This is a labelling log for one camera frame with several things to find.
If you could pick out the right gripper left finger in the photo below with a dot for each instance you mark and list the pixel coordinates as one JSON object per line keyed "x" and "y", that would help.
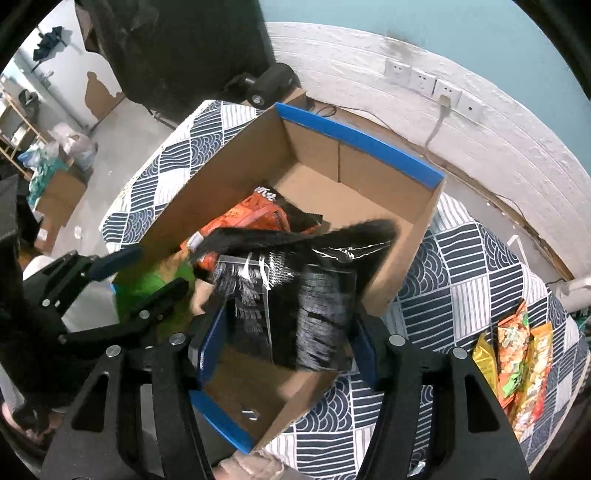
{"x": 133, "y": 417}

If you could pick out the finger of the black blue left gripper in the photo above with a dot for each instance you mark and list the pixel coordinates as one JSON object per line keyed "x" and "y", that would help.
{"x": 66, "y": 277}
{"x": 115, "y": 314}

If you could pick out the long gold chip pack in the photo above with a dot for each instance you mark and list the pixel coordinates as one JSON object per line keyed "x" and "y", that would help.
{"x": 485, "y": 358}

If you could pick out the long yellow cracker pack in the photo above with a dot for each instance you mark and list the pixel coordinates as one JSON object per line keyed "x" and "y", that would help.
{"x": 538, "y": 364}

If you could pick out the orange green snack bag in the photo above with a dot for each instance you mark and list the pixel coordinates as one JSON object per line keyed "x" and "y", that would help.
{"x": 513, "y": 337}

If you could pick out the black white snack bag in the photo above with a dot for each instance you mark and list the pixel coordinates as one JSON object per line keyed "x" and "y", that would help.
{"x": 289, "y": 297}

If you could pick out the orange black snack bag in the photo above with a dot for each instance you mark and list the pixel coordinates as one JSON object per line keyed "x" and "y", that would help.
{"x": 264, "y": 209}

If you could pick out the blue white patterned tablecloth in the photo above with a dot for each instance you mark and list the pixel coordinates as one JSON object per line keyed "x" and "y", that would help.
{"x": 449, "y": 281}

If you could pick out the white electric kettle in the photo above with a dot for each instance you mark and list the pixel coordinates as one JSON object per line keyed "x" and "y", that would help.
{"x": 574, "y": 295}

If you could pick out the cardboard box with blue rim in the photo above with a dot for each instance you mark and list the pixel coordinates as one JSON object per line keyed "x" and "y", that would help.
{"x": 251, "y": 401}

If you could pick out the black speaker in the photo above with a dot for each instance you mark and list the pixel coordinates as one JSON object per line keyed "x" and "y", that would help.
{"x": 261, "y": 92}

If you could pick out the white wall socket strip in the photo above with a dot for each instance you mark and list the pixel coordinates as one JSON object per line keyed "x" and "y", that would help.
{"x": 439, "y": 90}

